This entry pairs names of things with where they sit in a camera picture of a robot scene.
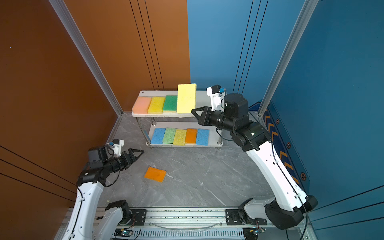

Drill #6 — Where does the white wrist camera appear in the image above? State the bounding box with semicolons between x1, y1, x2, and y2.
207;85;226;112
108;139;125;157

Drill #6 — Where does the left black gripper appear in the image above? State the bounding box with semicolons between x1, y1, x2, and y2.
104;149;144;175

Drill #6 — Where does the blue sponge row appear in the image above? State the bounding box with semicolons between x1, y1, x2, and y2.
151;128;166;145
196;129;210;146

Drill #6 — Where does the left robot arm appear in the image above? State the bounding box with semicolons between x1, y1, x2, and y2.
63;146;144;240

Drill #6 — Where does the green circuit board left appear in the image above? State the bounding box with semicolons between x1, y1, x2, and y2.
114;228;133;238

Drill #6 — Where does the pale yellow sponge row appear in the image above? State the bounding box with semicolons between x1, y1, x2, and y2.
173;129;187;146

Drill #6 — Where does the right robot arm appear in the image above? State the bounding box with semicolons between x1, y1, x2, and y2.
191;94;318;230

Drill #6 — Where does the orange sponge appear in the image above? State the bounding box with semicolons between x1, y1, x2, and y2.
145;167;167;183
185;129;198;145

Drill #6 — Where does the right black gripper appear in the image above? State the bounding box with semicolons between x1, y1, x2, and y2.
191;105;238;132

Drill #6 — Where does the white two-tier shelf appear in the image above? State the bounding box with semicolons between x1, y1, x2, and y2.
132;91;223;148

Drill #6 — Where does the pink sponge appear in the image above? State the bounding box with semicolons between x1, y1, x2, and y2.
132;97;152;115

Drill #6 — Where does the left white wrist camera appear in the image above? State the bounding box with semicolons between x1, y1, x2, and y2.
108;139;125;157

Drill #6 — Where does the bright yellow sponge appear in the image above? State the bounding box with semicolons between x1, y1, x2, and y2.
148;97;166;115

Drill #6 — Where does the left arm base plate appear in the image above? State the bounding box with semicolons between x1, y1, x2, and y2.
119;209;147;227

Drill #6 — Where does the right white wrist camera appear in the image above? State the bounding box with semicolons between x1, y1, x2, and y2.
207;85;226;112

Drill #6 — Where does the light green sponge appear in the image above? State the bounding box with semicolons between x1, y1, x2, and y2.
162;128;176;144

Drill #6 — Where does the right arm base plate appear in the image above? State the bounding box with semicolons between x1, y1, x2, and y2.
225;209;268;227

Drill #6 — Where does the circuit board right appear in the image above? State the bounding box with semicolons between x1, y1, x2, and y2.
243;228;265;240

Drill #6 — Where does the dark green sponge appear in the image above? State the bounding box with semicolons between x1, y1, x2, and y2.
163;95;178;113

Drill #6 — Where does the aluminium front rail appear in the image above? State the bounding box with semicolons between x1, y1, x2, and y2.
53;206;317;240

